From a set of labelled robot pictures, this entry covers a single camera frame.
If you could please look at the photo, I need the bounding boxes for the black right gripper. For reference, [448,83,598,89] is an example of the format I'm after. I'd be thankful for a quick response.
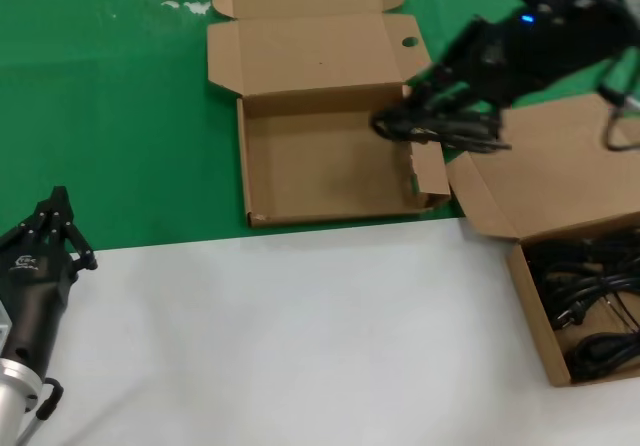
[405,0,636,132]

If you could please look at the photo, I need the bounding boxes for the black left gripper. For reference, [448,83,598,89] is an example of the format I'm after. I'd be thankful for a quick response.
[0,186,99,372]

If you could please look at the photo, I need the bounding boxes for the black power cable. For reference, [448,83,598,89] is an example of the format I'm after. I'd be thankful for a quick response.
[369,98,514,156]

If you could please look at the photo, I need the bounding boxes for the cardboard box with tabbed lid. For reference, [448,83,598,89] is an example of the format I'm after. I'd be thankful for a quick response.
[444,93,640,388]

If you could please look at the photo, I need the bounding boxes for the open flat cardboard box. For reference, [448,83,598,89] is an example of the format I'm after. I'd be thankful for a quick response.
[206,0,452,229]

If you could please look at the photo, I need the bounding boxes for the green table mat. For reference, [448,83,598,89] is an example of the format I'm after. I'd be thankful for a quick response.
[0,0,640,252]

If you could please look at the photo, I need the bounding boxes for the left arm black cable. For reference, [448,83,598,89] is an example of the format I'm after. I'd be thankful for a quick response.
[14,375,65,446]

